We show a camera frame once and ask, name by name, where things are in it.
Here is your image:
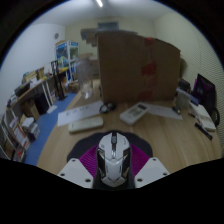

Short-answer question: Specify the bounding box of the dark monitor screen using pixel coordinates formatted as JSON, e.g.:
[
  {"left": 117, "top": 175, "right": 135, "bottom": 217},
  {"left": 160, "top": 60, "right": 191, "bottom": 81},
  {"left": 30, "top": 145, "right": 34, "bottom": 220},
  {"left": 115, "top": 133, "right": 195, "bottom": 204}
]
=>
[{"left": 192, "top": 72, "right": 217, "bottom": 116}]

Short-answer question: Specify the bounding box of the white remote control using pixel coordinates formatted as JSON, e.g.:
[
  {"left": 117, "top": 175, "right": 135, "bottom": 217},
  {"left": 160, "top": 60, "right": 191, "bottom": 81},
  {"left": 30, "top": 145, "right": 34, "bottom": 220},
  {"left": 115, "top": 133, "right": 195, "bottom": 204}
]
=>
[{"left": 119, "top": 102, "right": 150, "bottom": 127}]

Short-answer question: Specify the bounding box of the tall clear plastic jar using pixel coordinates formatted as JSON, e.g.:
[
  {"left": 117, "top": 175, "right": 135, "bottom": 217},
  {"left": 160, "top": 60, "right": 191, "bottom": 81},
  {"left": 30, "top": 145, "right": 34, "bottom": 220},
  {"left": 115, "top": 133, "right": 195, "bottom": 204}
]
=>
[{"left": 76, "top": 57, "right": 99, "bottom": 100}]

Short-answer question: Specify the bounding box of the white notebook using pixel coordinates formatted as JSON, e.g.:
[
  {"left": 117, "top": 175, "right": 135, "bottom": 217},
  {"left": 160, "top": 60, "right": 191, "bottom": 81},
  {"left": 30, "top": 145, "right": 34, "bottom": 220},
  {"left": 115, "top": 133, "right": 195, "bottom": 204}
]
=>
[{"left": 189, "top": 101, "right": 217, "bottom": 132}]

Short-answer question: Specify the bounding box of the dark grey mouse pad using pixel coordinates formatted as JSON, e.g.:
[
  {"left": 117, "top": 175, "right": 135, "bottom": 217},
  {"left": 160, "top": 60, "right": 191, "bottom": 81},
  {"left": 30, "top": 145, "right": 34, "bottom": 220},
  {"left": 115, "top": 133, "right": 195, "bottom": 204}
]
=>
[{"left": 66, "top": 129, "right": 154, "bottom": 165}]

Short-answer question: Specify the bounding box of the flat white rectangular device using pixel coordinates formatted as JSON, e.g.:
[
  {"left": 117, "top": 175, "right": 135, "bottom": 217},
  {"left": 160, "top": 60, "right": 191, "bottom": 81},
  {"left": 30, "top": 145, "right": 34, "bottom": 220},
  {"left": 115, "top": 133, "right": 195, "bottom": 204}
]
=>
[{"left": 67, "top": 115, "right": 105, "bottom": 135}]

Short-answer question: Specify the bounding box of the blue and white cabinet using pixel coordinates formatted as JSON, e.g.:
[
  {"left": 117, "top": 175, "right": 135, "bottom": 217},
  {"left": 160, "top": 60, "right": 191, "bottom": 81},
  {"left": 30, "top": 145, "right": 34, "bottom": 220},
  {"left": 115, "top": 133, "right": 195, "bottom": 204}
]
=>
[{"left": 54, "top": 40, "right": 80, "bottom": 83}]

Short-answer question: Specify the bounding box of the white and black computer mouse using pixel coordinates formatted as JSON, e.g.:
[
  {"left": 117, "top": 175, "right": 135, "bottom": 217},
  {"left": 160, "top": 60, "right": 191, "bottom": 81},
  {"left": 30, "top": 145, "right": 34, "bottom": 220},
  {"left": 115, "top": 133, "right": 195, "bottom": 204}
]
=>
[{"left": 94, "top": 131, "right": 132, "bottom": 189}]

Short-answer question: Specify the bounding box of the black chair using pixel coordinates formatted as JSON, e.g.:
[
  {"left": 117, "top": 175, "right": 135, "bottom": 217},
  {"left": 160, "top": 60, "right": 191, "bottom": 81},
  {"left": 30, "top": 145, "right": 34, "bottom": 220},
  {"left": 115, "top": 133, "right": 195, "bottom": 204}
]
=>
[{"left": 209, "top": 107, "right": 222, "bottom": 128}]

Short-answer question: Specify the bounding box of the large brown cardboard box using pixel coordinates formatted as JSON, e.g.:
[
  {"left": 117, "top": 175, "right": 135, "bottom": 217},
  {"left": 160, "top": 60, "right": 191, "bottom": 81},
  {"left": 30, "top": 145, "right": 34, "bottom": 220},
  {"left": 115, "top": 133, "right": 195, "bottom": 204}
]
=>
[{"left": 96, "top": 31, "right": 182, "bottom": 105}]

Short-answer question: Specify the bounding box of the cluttered shelf unit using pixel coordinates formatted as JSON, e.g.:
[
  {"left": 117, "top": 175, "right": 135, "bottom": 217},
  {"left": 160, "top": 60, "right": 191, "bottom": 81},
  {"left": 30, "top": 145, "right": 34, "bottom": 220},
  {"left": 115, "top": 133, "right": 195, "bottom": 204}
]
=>
[{"left": 0, "top": 59, "right": 60, "bottom": 165}]

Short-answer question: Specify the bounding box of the coiled black cable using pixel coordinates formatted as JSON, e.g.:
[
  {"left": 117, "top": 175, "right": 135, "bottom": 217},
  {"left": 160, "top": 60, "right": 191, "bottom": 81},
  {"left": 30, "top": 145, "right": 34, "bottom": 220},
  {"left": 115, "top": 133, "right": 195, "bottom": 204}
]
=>
[{"left": 98, "top": 101, "right": 118, "bottom": 115}]

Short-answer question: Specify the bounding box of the small wall window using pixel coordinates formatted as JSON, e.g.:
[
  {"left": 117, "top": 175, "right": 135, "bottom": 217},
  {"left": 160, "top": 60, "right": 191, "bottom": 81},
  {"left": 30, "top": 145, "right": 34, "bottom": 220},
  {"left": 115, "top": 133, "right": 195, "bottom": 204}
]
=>
[{"left": 97, "top": 21, "right": 120, "bottom": 31}]

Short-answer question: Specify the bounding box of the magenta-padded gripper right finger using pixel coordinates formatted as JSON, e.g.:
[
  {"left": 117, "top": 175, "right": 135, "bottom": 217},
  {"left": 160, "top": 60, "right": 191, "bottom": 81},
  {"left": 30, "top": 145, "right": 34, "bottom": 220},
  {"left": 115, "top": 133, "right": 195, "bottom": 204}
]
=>
[{"left": 129, "top": 143, "right": 171, "bottom": 189}]

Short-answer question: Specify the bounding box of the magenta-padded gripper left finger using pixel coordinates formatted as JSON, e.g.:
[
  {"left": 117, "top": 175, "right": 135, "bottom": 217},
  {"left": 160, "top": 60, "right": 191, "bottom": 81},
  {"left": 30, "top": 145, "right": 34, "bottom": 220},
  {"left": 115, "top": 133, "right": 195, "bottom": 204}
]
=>
[{"left": 56, "top": 143, "right": 100, "bottom": 190}]

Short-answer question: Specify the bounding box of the clear plastic container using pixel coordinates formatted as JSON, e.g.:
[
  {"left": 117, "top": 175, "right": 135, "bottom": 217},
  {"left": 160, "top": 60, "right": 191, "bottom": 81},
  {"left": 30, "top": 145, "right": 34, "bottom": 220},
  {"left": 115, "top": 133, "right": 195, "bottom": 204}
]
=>
[{"left": 175, "top": 90, "right": 191, "bottom": 110}]

